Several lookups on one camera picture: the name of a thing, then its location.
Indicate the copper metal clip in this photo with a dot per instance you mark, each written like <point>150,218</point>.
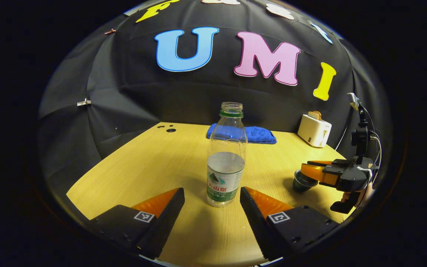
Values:
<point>109,31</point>

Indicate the black backdrop cloth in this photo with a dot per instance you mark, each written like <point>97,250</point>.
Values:
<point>143,92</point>

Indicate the white teacup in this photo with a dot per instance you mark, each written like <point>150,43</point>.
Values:
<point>302,185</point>

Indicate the blue towel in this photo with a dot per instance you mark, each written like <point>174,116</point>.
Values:
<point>261,134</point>

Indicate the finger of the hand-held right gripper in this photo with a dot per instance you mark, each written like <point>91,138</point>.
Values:
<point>324,162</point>
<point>319,174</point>

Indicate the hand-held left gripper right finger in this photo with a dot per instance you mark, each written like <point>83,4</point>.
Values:
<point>258,222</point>

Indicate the white toaster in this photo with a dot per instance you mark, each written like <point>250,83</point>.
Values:
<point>311,131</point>

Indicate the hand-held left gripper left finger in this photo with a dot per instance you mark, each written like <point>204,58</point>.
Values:
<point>167,218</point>

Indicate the toast slice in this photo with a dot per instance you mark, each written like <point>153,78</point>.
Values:
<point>315,115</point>

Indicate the clear plastic water bottle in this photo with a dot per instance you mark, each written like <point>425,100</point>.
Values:
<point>226,174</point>

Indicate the silver metal clip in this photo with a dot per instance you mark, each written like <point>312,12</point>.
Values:
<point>83,102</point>

